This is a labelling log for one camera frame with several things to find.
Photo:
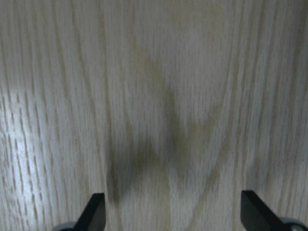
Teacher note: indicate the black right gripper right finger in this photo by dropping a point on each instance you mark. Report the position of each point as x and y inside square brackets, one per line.
[257, 216]

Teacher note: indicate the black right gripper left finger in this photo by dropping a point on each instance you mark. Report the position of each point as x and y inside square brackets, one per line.
[93, 217]

